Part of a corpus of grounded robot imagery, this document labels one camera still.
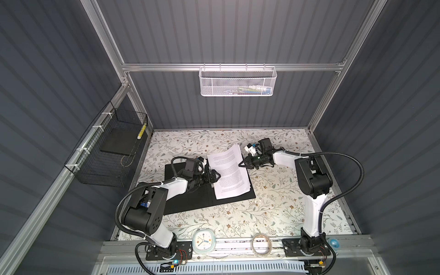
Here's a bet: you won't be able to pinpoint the blue folder with black inside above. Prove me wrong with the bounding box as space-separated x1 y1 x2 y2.
159 157 256 215

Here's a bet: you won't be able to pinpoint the white printed paper files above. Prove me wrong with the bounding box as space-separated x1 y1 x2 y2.
207 144 251 200

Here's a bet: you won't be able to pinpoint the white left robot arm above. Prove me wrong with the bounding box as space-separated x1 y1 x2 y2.
114 157 222 252

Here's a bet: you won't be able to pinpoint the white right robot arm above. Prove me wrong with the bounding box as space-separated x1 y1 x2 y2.
238 138 333 256

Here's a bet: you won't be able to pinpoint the white square clock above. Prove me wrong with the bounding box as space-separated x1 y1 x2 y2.
192 229 217 254

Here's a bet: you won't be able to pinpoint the yellow marker pen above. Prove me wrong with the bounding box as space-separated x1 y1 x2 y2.
137 123 147 140

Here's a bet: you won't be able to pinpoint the black foam pad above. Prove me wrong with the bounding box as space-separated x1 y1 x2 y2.
100 128 141 156

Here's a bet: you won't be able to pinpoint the blue tape roll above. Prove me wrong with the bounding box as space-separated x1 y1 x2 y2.
327 238 340 250

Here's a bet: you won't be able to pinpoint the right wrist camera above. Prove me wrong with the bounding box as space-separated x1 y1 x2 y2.
244 143 257 157

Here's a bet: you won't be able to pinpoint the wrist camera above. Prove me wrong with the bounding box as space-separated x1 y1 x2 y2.
244 143 257 157
203 159 211 175

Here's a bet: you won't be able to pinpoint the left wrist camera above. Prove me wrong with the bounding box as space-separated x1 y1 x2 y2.
203 159 211 175

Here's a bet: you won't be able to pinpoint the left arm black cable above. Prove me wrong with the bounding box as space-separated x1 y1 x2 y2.
114 156 197 275

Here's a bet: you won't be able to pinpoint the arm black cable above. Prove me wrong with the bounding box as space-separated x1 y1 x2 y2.
114 156 197 275
274 148 365 234

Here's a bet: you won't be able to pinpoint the clear tape ring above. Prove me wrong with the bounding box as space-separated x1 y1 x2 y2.
250 233 272 257

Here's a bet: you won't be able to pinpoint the white wire mesh basket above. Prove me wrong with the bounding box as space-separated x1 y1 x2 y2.
198 65 277 97

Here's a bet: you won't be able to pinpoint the black wire basket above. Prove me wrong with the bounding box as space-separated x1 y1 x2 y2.
65 102 149 187

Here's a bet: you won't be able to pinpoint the white ventilated cable duct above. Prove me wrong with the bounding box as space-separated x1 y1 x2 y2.
104 260 308 275

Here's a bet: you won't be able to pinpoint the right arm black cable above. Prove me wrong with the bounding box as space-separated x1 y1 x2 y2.
274 148 365 234

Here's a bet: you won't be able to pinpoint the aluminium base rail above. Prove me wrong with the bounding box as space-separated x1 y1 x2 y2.
97 235 378 262

